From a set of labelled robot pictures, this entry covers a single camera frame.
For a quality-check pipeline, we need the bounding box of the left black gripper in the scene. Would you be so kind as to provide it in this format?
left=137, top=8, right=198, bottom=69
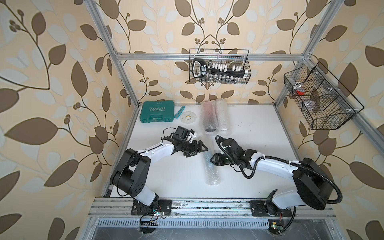
left=179, top=140, right=208, bottom=156

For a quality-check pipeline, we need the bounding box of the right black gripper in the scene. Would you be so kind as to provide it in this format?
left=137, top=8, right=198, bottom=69
left=209, top=152, right=237, bottom=166

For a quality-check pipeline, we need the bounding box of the clear bubble wrap sheet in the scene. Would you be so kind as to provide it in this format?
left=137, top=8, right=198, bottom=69
left=201, top=135, right=221, bottom=186

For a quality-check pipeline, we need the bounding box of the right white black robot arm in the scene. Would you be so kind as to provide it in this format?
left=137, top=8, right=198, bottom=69
left=210, top=136, right=343, bottom=216

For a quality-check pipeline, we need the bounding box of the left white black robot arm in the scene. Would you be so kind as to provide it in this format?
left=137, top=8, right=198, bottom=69
left=110, top=134, right=208, bottom=208

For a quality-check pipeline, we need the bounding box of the bubble wrapped dark cylinder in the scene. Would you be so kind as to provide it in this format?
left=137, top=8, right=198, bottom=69
left=202, top=101, right=218, bottom=133

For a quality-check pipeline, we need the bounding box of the bubble wrapped clear cylinder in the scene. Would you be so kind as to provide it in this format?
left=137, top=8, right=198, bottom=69
left=216, top=99, right=230, bottom=131

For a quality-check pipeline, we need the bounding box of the silver compact disc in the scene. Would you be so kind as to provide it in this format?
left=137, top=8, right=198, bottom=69
left=180, top=111, right=197, bottom=124

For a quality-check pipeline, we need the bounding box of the green plastic tool case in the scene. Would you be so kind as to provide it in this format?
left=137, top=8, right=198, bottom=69
left=140, top=100, right=175, bottom=123

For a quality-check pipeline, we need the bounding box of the black socket bit holder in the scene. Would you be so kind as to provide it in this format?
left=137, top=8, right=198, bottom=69
left=191, top=59, right=251, bottom=78

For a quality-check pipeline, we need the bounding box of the red item in basket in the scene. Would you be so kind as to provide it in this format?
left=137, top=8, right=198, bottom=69
left=293, top=84, right=307, bottom=96

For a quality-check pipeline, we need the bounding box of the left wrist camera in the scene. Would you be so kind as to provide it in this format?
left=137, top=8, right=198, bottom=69
left=173, top=126, right=197, bottom=143

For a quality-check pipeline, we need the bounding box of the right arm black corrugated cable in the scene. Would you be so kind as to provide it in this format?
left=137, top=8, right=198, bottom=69
left=215, top=134, right=343, bottom=235

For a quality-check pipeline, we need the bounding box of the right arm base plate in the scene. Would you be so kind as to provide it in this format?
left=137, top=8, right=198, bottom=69
left=249, top=200, right=293, bottom=217

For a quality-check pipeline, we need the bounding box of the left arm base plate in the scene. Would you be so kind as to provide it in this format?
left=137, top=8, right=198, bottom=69
left=131, top=199, right=172, bottom=216

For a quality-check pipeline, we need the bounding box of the back black wire basket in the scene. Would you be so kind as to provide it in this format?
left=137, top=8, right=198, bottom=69
left=189, top=48, right=252, bottom=85

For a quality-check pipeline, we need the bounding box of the black wire basket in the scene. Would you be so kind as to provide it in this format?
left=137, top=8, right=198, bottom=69
left=189, top=48, right=252, bottom=85
left=284, top=62, right=364, bottom=130

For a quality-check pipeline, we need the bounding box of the aluminium front rail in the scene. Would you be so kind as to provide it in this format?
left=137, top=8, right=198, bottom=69
left=86, top=197, right=337, bottom=229

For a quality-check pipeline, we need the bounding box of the right black wire basket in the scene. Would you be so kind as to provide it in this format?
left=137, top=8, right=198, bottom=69
left=284, top=62, right=364, bottom=130

